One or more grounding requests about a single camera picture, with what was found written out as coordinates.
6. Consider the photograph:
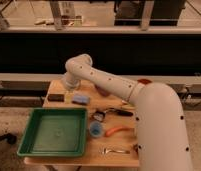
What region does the bunch of dark grapes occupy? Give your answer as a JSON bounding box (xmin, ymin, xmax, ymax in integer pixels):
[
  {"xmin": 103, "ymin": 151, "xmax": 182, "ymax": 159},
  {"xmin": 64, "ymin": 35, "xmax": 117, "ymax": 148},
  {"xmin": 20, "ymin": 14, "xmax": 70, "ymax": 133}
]
[{"xmin": 133, "ymin": 144, "xmax": 138, "ymax": 153}]

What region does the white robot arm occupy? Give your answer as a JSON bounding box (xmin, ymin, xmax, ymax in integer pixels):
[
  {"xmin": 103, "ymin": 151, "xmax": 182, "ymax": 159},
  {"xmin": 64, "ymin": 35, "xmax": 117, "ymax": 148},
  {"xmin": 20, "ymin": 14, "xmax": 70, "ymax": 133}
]
[{"xmin": 62, "ymin": 54, "xmax": 193, "ymax": 171}]

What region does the black eraser block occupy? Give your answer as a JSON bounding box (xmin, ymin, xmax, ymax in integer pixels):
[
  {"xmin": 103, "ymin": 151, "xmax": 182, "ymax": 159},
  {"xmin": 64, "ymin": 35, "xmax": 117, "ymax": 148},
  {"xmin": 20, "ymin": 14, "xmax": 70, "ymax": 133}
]
[{"xmin": 47, "ymin": 94, "xmax": 64, "ymax": 102}]

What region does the green plastic tray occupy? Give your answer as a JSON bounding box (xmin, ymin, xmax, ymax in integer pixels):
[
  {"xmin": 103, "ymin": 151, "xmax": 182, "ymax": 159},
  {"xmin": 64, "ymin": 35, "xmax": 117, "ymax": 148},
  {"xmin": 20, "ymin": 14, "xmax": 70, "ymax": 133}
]
[{"xmin": 17, "ymin": 108, "xmax": 87, "ymax": 157}]

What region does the blue plastic cup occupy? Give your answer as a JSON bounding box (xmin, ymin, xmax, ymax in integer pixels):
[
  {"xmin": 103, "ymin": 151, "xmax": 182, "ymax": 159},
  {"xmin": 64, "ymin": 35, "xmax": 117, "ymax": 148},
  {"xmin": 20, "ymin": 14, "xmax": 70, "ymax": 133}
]
[{"xmin": 89, "ymin": 121, "xmax": 103, "ymax": 138}]

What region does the black tape measure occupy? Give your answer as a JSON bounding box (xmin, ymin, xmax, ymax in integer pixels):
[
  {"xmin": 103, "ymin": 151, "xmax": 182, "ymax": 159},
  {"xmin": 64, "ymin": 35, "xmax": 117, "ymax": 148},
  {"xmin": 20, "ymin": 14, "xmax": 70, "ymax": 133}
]
[{"xmin": 93, "ymin": 111, "xmax": 105, "ymax": 122}]

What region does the blue sponge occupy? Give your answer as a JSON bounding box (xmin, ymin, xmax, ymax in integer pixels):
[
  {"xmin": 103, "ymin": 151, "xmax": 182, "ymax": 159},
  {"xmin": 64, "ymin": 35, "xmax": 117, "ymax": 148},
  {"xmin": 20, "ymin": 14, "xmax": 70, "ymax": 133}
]
[{"xmin": 72, "ymin": 94, "xmax": 90, "ymax": 105}]

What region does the orange carrot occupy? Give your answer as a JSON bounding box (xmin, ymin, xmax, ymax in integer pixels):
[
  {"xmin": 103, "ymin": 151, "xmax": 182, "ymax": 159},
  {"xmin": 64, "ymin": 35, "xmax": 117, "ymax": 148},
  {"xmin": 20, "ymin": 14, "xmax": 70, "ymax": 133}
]
[{"xmin": 105, "ymin": 126, "xmax": 131, "ymax": 137}]

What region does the black handled tool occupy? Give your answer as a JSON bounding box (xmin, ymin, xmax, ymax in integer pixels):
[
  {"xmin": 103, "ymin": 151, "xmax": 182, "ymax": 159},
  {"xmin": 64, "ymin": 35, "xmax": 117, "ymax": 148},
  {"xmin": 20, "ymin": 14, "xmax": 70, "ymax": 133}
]
[{"xmin": 105, "ymin": 108, "xmax": 133, "ymax": 117}]

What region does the black chair base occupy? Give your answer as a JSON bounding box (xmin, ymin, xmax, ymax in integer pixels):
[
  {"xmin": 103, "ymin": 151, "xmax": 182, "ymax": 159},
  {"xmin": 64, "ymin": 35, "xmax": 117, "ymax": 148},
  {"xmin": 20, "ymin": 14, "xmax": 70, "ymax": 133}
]
[{"xmin": 0, "ymin": 133, "xmax": 17, "ymax": 144}]

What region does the wooden table board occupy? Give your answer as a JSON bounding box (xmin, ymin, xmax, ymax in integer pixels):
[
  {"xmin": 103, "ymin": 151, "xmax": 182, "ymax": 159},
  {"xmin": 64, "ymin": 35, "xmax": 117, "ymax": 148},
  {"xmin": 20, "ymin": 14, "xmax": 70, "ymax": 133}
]
[{"xmin": 24, "ymin": 80, "xmax": 139, "ymax": 168}]

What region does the red bowl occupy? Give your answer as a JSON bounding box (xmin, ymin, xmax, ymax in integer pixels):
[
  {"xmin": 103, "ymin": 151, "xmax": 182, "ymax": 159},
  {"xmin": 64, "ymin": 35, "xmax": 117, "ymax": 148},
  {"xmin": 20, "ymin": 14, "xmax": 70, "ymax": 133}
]
[{"xmin": 137, "ymin": 79, "xmax": 152, "ymax": 85}]

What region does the purple bowl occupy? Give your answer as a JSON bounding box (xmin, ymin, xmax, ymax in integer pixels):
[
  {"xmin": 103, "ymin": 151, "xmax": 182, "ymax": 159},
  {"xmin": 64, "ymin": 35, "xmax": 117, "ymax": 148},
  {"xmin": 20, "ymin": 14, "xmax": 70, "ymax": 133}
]
[{"xmin": 95, "ymin": 85, "xmax": 110, "ymax": 97}]

